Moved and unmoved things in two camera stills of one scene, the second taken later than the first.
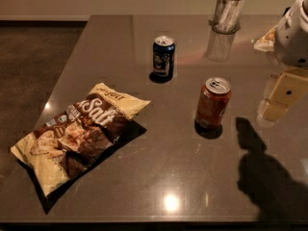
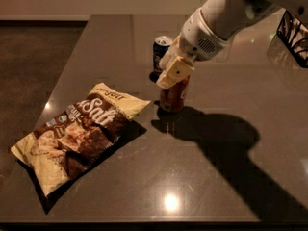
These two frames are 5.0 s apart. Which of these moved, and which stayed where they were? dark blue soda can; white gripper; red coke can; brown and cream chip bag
Moved: white gripper; red coke can
Stayed: brown and cream chip bag; dark blue soda can
